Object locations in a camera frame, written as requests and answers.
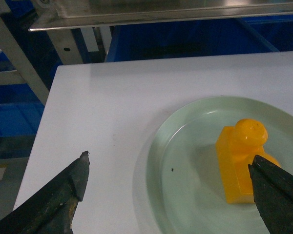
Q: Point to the steel rack left leg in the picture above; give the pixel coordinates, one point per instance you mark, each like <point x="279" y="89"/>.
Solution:
<point x="24" y="72"/>

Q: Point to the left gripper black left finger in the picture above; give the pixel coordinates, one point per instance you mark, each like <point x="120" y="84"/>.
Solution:
<point x="51" y="209"/>

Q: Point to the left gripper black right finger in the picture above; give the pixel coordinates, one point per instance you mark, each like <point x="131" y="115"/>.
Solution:
<point x="273" y="195"/>

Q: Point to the pale green round plate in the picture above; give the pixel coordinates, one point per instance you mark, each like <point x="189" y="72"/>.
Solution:
<point x="183" y="180"/>

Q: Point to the stainless steel shelf rail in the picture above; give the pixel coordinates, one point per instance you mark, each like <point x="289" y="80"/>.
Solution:
<point x="72" y="14"/>

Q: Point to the yellow two-stud toy block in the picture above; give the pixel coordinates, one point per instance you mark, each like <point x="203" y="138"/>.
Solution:
<point x="236" y="148"/>

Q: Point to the blue bin lower left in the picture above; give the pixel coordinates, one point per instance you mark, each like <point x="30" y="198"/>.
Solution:
<point x="198" y="38"/>

